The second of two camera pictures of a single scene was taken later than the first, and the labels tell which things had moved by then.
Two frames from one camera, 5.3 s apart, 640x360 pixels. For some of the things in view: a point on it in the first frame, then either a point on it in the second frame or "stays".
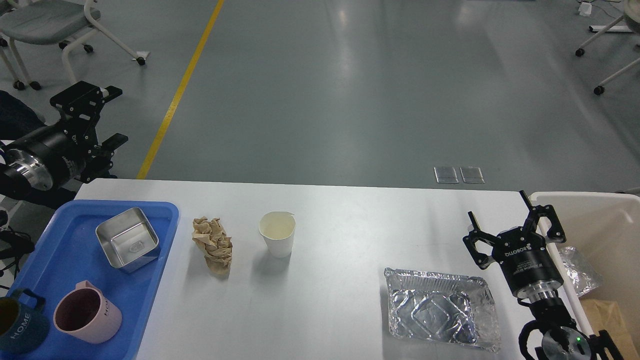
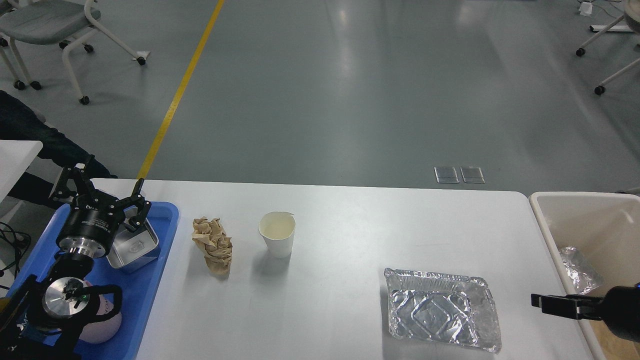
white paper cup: x=278 y=228 stays
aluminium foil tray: x=457 y=310 stays
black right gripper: x=522 y=254 to x=621 y=311
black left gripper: x=49 y=156 to x=92 y=224
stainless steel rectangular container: x=129 y=240 stays
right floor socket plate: x=472 y=175 stays
